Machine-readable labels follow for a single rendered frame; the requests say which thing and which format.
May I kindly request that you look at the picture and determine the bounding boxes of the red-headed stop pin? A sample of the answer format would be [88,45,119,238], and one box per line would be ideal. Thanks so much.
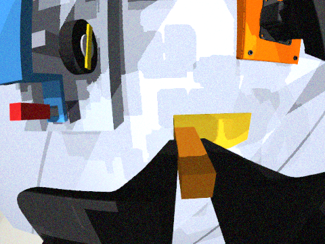
[9,102,59,120]

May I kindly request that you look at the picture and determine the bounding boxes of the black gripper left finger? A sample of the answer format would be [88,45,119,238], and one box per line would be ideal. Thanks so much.
[16,139,178,244]

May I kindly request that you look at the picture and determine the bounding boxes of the yellow wedge chock with orange handle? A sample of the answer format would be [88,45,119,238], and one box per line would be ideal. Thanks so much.
[173,113,252,199]

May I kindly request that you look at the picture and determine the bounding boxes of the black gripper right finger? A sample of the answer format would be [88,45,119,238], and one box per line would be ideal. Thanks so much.
[200,138,325,244]

